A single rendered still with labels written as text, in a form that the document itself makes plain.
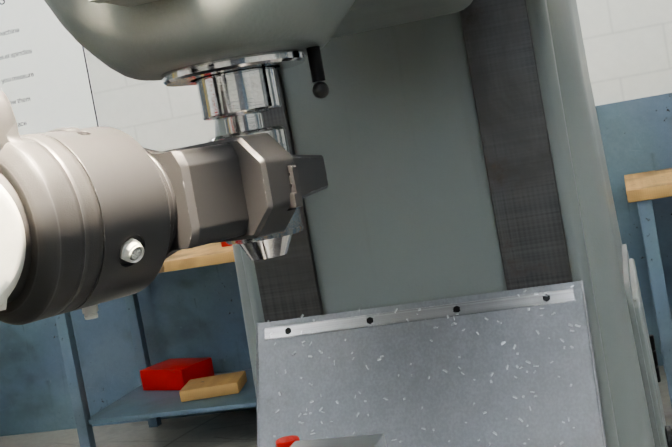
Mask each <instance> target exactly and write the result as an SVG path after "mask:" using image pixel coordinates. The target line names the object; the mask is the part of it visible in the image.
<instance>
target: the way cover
mask: <svg viewBox="0 0 672 447"><path fill-rule="evenodd" d="M572 285H574V286H573V287H570V286H572ZM525 290H527V291H526V292H523V291H525ZM545 292H547V293H545ZM534 293H538V295H534ZM517 294H519V296H518V295H517ZM543 295H547V296H548V297H546V296H543ZM396 308H397V309H398V310H397V311H396V313H394V311H395V309H396ZM420 308H421V310H420V311H418V309H420ZM528 308H530V311H528ZM540 308H544V309H540ZM457 312H458V313H459V315H456V313H457ZM554 312H555V313H556V314H554V315H551V314H552V313H554ZM416 313H418V315H417V314H416ZM542 314H543V316H540V315H542ZM447 315H448V316H449V318H448V319H447ZM453 316H454V318H455V320H454V318H453ZM485 317H486V318H487V319H488V320H486V319H484V318H485ZM407 318H408V320H409V321H408V320H406V319H407ZM313 319H314V320H315V321H314V322H313ZM497 320H498V321H499V322H497ZM454 322H455V323H457V324H456V325H455V324H454V325H453V326H451V324H452V323H454ZM500 322H502V324H500ZM568 323H569V324H572V325H573V327H571V326H568ZM575 324H577V325H580V326H581V327H576V326H575ZM433 327H438V328H433ZM464 328H465V330H464V331H462V329H464ZM536 330H538V331H539V333H540V334H539V335H538V333H537V332H536ZM570 330H574V332H570ZM301 331H302V333H301ZM476 332H478V333H479V335H478V334H477V333H476ZM270 333H272V334H271V337H272V338H270ZM300 333H301V334H300ZM548 337H550V339H549V338H548ZM561 338H562V339H563V340H564V343H563V342H562V341H561V340H560V339H561ZM344 339H346V341H344ZM430 339H431V340H433V342H431V341H430ZM304 340H305V342H304V343H302V341H304ZM311 341H312V343H311ZM504 341H505V342H506V343H504V344H503V345H501V343H502V342H504ZM275 343H276V344H275ZM310 343H311V345H310ZM274 344H275V346H274ZM302 344H303V345H304V346H303V345H302ZM514 344H515V345H516V347H515V350H514V349H513V347H514ZM309 345H310V346H309ZM564 346H565V349H563V347H564ZM570 346H573V347H574V348H573V349H572V348H571V347H570ZM318 350H321V351H322V352H323V353H320V352H319V351H318ZM295 351H296V353H295V354H294V355H292V353H293V352H295ZM352 352H353V354H351V353H352ZM517 352H519V355H517ZM308 355H311V356H312V357H308ZM382 355H383V356H384V357H381V360H379V361H377V359H379V358H380V356H382ZM458 356H460V357H461V358H458ZM328 357H330V358H328ZM353 357H354V359H353ZM352 359H353V360H352ZM334 360H335V365H334ZM526 360H527V361H530V362H531V363H527V362H526ZM551 361H553V362H552V363H550V362H551ZM410 363H412V365H410ZM366 365H367V367H368V369H369V370H367V368H366ZM507 365H509V366H508V370H506V368H507ZM516 365H518V367H519V368H520V367H523V368H521V369H519V368H516ZM533 365H539V367H533ZM458 366H459V367H460V368H461V369H460V368H458ZM285 369H286V370H287V373H285ZM443 369H445V370H447V371H448V372H447V373H446V372H444V371H442V370H443ZM535 370H536V372H535V373H533V372H534V371H535ZM276 371H277V372H278V373H277V374H276ZM526 371H528V373H527V372H526ZM461 372H462V373H464V374H465V375H463V374H462V373H461ZM492 372H493V375H492V377H491V376H490V375H491V373H492ZM398 374H399V377H398ZM411 374H413V376H411ZM429 376H430V379H428V378H429ZM514 376H516V377H517V378H515V377H514ZM558 376H560V377H558ZM300 377H303V378H302V379H300ZM473 379H476V380H473ZM490 380H492V383H490ZM309 383H311V384H313V385H312V386H311V385H309ZM570 384H573V385H572V387H570ZM279 391H280V393H281V396H279V394H278V392H279ZM530 391H533V392H535V393H531V392H530ZM359 392H360V393H361V394H360V393H359ZM320 394H321V395H322V397H321V396H320ZM355 395H356V398H355ZM523 395H524V396H525V397H524V398H522V396H523ZM534 395H537V397H534ZM513 396H516V397H517V399H515V398H513ZM384 397H385V398H387V399H388V400H385V399H383V398H384ZM403 398H405V399H406V400H404V399H403ZM312 400H314V402H312V403H310V401H312ZM336 400H337V401H338V402H339V404H337V403H336ZM364 400H367V402H364ZM473 403H474V405H473ZM529 406H530V407H531V411H530V408H529ZM321 407H323V409H322V410H321V411H323V412H325V413H322V412H321V411H319V410H320V409H321ZM421 407H422V409H421ZM306 408H307V411H306ZM278 409H279V411H278V412H277V413H275V411H277V410H278ZM484 411H486V412H487V413H485V414H483V412H484ZM256 412H257V447H276V440H277V439H279V438H281V437H285V436H290V435H296V436H298V437H299V439H300V441H301V440H313V439H325V438H326V437H327V436H328V437H329V438H337V437H350V436H362V435H374V434H384V435H385V441H386V446H387V447H554V445H555V446H556V447H607V445H606V437H605V430H604V423H603V416H602V409H601V401H600V394H599V387H598V380H597V373H596V366H595V359H594V351H593V344H592V337H591V330H590V323H589V316H588V308H587V301H586V294H585V287H584V281H583V280H581V281H576V282H568V283H561V284H553V285H545V286H538V287H530V288H523V289H515V290H507V291H500V292H492V293H484V294H477V295H469V296H462V297H454V298H446V299H439V300H431V301H423V302H416V303H408V304H401V305H393V306H385V307H378V308H370V309H363V310H360V311H359V310H355V311H347V312H340V313H332V314H324V315H317V316H309V317H302V318H294V319H286V320H279V321H271V322H264V323H256ZM309 412H312V414H309ZM358 412H359V415H358V417H356V415H357V413H358ZM300 413H302V414H301V416H300V417H298V416H299V414H300ZM305 413H307V415H303V414H305ZM367 414H369V416H368V415H367ZM506 417H507V419H505V418H506ZM519 417H520V418H521V419H522V420H523V423H522V422H521V421H520V420H519V419H518V418H519ZM568 417H570V421H569V422H568ZM331 420H333V422H330V421H331ZM299 421H301V422H304V424H300V423H298V422H299ZM321 421H322V422H323V424H322V423H321ZM562 421H564V422H565V424H564V423H562ZM465 422H467V423H465ZM527 424H528V425H529V426H528V427H527ZM422 427H423V428H426V430H424V429H421V428H422ZM573 427H575V428H573ZM433 428H434V430H435V431H433ZM313 429H314V431H312V430H313ZM311 431H312V432H311ZM493 431H495V432H496V433H497V434H498V435H497V436H496V435H495V434H494V433H493ZM354 432H355V433H354ZM311 433H316V434H312V435H310V434H311ZM353 433H354V435H352V434H353ZM273 435H275V436H276V437H273ZM393 439H397V440H394V441H392V440H393ZM478 439H480V441H477V440H478ZM528 439H530V440H528ZM449 440H450V442H448V441H449ZM399 441H402V442H401V443H399ZM561 441H563V442H564V443H563V444H562V445H560V444H559V443H560V442H561ZM524 442H526V444H523V443H524ZM489 443H491V445H490V446H489Z"/></svg>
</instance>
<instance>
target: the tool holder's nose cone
mask: <svg viewBox="0 0 672 447"><path fill-rule="evenodd" d="M291 237H292V234H291V235H287V236H283V237H278V238H274V239H268V240H263V241H257V242H251V243H244V244H239V245H240V247H241V248H242V249H243V251H244V252H245V253H246V255H247V256H248V257H249V259H250V260H262V259H268V258H273V257H278V256H282V255H285V254H287V251H288V248H289V244H290V241H291Z"/></svg>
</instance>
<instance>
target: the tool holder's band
mask: <svg viewBox="0 0 672 447"><path fill-rule="evenodd" d="M259 133H268V134H269V135H270V136H272V137H273V138H274V139H275V140H276V141H277V142H278V143H282V142H287V141H288V140H287V134H286V129H285V128H284V127H283V126H274V127H267V128H261V129H255V130H249V131H244V132H238V133H233V134H227V135H222V136H217V137H213V138H210V139H209V141H208V142H212V141H217V140H222V139H227V138H232V137H237V136H245V135H252V134H259Z"/></svg>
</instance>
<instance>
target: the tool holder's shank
mask: <svg viewBox="0 0 672 447"><path fill-rule="evenodd" d="M267 111H269V109H263V110H256V111H249V112H243V113H238V114H232V115H227V116H223V117H219V118H217V120H224V119H225V120H224V122H225V127H226V133H227V134H233V133H238V132H244V131H249V130H255V129H261V128H264V127H265V126H264V120H263V115H262V113H263V112H267Z"/></svg>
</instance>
